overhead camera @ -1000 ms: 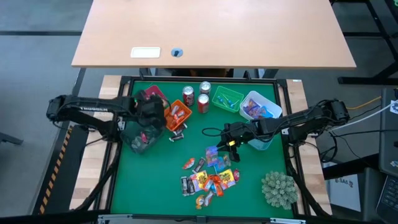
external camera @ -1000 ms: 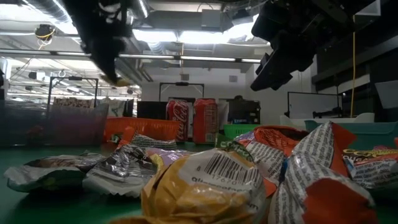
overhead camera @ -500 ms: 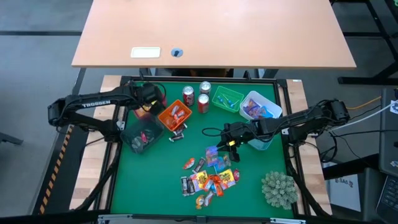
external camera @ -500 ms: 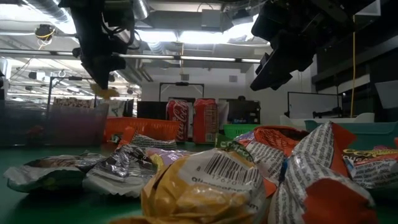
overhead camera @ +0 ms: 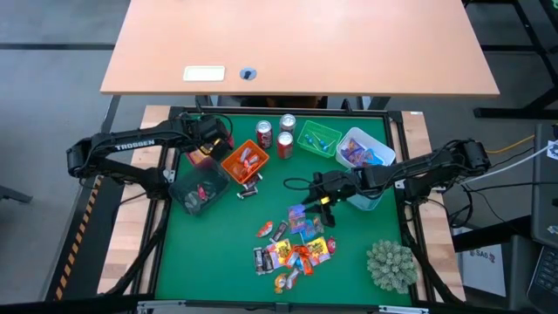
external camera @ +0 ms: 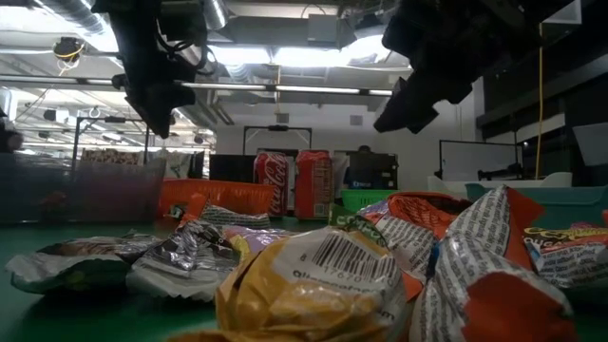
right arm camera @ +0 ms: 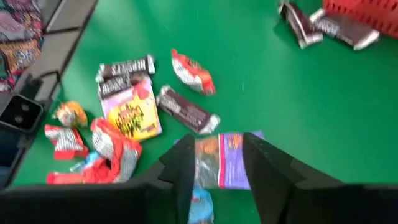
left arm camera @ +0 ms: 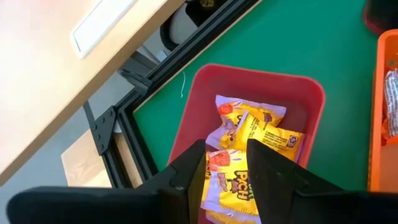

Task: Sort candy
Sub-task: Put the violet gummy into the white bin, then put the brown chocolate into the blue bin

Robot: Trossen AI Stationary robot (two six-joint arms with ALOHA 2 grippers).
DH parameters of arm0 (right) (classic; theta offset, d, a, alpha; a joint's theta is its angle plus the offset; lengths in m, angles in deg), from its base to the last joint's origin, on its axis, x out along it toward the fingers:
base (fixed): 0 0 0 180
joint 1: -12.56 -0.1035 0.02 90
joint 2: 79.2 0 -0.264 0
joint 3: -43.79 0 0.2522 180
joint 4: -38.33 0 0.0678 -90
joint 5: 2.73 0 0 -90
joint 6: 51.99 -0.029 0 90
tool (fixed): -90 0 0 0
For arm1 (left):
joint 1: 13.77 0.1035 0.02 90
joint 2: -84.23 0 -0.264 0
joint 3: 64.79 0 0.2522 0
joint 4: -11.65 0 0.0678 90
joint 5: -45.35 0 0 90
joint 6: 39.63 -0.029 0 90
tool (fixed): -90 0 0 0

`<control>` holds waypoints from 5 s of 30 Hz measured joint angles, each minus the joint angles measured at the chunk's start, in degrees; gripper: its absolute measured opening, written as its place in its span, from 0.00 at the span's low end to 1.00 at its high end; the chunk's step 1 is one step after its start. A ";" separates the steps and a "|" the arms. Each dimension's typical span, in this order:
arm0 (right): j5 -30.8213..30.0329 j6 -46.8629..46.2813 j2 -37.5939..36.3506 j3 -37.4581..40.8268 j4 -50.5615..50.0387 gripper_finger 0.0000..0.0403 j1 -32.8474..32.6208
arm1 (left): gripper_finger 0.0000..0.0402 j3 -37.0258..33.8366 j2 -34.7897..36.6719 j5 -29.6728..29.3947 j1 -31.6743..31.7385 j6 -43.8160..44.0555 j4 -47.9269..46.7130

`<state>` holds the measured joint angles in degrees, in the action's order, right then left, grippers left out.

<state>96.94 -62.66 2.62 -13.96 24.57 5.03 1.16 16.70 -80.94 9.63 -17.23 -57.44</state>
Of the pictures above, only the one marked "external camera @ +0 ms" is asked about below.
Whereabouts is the orange Reese's wrapper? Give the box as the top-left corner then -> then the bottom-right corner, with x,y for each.
387,191 -> 476,241
446,185 -> 547,272

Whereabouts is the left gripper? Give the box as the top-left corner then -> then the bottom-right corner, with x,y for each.
92,0 -> 210,140

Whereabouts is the silver and red candy wrapper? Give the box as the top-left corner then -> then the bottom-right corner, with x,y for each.
408,235 -> 579,342

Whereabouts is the green plastic basket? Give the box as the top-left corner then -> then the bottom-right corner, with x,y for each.
340,188 -> 398,214

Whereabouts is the white wrapper with green print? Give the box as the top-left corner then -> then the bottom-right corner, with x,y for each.
327,202 -> 438,286

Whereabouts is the person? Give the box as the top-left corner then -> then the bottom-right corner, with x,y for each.
349,144 -> 381,190

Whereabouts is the orange plastic basket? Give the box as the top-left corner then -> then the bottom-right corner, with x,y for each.
159,179 -> 277,219

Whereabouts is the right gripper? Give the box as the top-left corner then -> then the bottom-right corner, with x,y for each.
373,0 -> 538,135

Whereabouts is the purple yellow Sour Patch pack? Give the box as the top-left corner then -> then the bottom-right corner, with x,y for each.
222,225 -> 295,257

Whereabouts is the black frame with white board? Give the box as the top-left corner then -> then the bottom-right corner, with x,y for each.
437,139 -> 524,181

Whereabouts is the yellow ceiling cable reel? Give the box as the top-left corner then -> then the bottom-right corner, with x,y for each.
51,36 -> 86,63

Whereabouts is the Coca-Cola can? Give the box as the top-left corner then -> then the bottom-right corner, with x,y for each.
253,151 -> 291,218

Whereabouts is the orange wrapper with striped back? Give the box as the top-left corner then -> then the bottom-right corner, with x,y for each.
178,192 -> 272,230

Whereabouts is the black metal frame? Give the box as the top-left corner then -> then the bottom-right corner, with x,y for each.
70,117 -> 152,167
243,124 -> 314,156

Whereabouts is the teal plastic bin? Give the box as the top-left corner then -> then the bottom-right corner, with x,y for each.
464,183 -> 608,228

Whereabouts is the orange-red soda can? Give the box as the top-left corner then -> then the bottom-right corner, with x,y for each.
294,150 -> 334,219

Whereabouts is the smoky clear plastic bin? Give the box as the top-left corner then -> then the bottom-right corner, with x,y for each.
0,154 -> 80,224

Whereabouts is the yellow wrapper with barcode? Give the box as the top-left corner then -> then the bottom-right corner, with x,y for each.
163,226 -> 412,342

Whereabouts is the black monitor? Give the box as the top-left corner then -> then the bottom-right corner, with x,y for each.
208,154 -> 257,184

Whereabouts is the long ceiling light strip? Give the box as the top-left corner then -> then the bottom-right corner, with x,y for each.
175,81 -> 395,99

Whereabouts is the pile of candy packets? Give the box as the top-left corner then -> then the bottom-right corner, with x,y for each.
0,220 -> 608,342

